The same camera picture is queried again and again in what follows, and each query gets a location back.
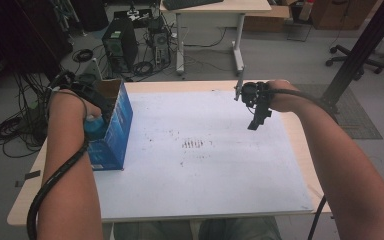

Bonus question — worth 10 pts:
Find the coiled black cable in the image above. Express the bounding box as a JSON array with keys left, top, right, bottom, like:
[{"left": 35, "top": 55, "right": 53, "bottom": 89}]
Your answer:
[{"left": 71, "top": 48, "right": 95, "bottom": 64}]

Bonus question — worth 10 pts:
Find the black computer tower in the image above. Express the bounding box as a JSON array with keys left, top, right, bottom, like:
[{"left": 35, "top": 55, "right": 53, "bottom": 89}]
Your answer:
[{"left": 101, "top": 16, "right": 140, "bottom": 75}]

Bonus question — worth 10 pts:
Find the wooden cabinet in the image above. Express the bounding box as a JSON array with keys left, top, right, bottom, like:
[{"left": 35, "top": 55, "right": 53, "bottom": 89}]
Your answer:
[{"left": 309, "top": 0, "right": 378, "bottom": 31}]

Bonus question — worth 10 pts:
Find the person's right hand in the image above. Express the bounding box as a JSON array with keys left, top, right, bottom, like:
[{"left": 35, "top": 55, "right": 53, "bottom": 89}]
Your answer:
[{"left": 265, "top": 79, "right": 302, "bottom": 114}]

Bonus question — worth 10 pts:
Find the light wooden table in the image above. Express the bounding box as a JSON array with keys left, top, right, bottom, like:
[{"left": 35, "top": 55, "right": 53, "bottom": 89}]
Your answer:
[{"left": 6, "top": 79, "right": 333, "bottom": 228}]

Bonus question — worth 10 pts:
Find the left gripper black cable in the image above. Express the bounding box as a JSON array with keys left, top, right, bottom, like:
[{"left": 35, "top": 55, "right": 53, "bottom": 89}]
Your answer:
[{"left": 26, "top": 139, "right": 91, "bottom": 240}]

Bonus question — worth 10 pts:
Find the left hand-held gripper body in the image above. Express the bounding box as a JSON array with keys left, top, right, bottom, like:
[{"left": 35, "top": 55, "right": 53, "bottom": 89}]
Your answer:
[{"left": 50, "top": 70, "right": 115, "bottom": 125}]

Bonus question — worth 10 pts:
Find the white-legged desk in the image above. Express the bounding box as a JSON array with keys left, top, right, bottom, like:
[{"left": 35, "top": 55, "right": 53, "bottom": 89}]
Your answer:
[{"left": 159, "top": 0, "right": 273, "bottom": 76}]

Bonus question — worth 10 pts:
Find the blue bottle with white cap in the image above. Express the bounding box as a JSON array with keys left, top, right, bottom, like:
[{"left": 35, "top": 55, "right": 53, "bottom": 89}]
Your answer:
[{"left": 83, "top": 114, "right": 108, "bottom": 141}]

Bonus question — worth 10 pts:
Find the person's left hand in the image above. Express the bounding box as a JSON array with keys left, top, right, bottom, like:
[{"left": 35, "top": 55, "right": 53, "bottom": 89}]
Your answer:
[{"left": 47, "top": 89, "right": 103, "bottom": 135}]

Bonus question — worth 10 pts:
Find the black office chair base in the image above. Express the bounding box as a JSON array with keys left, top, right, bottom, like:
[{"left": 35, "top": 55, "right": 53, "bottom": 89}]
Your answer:
[{"left": 325, "top": 44, "right": 384, "bottom": 76}]

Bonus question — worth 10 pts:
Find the black floor cable bundle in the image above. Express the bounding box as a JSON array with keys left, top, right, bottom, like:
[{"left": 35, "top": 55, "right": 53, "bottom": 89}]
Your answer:
[{"left": 0, "top": 72, "right": 52, "bottom": 159}]

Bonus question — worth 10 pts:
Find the blue cardboard box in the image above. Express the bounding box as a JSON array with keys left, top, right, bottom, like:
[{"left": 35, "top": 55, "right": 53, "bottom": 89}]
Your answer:
[{"left": 86, "top": 78, "right": 135, "bottom": 172}]

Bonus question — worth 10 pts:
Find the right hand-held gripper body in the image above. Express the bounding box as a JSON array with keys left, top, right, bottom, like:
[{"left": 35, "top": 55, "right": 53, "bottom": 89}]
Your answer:
[{"left": 233, "top": 65, "right": 275, "bottom": 110}]

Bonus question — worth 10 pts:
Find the brown cardboard box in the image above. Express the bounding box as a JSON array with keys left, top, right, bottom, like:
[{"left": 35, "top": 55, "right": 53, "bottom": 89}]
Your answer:
[{"left": 242, "top": 4, "right": 292, "bottom": 34}]

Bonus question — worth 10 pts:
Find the black keyboard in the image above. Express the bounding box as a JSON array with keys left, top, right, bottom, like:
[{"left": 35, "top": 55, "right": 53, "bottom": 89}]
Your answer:
[{"left": 162, "top": 0, "right": 225, "bottom": 11}]

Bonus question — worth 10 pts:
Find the white mat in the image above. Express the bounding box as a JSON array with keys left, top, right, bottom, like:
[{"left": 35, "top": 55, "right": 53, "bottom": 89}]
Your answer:
[{"left": 92, "top": 90, "right": 315, "bottom": 223}]

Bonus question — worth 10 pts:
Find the black metal stand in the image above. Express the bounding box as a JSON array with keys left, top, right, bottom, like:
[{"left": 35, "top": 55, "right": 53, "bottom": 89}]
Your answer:
[{"left": 319, "top": 0, "right": 384, "bottom": 108}]

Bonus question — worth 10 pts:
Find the grey floor mat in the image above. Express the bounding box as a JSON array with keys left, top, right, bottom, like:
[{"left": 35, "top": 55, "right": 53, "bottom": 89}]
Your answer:
[{"left": 294, "top": 83, "right": 383, "bottom": 141}]

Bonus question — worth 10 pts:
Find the open computer case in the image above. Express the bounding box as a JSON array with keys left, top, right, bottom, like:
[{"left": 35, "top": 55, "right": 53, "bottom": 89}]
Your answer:
[{"left": 147, "top": 18, "right": 173, "bottom": 69}]

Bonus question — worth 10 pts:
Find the black tape strip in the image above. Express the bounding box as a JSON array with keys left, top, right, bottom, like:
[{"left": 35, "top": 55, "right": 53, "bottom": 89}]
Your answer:
[{"left": 14, "top": 169, "right": 42, "bottom": 188}]

